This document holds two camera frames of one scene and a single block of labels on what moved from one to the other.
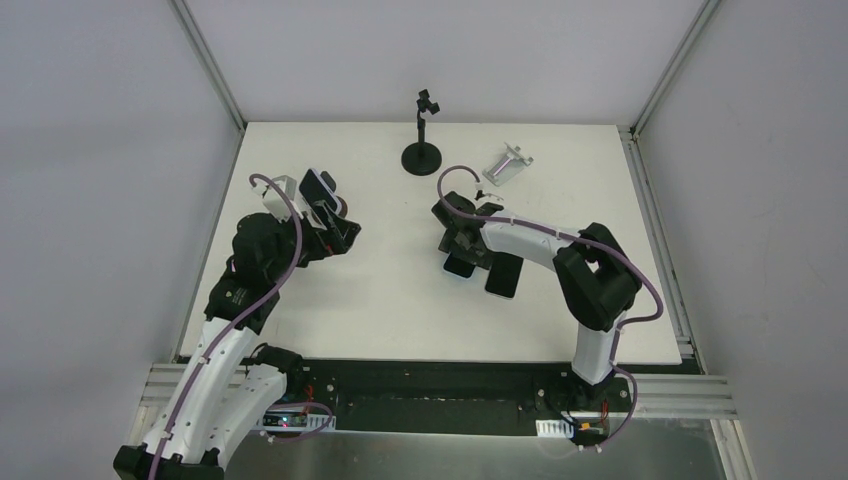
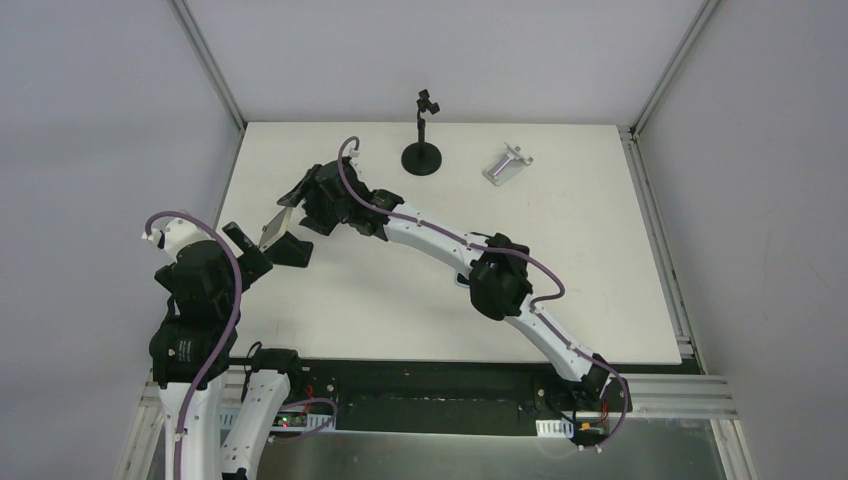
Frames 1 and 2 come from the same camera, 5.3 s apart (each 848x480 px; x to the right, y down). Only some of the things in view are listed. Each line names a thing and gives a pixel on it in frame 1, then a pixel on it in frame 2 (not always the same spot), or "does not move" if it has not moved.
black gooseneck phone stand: x=422 y=158 does not move
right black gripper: x=473 y=259 → x=312 y=201
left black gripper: x=333 y=229 → x=253 y=258
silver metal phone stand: x=508 y=167 does not move
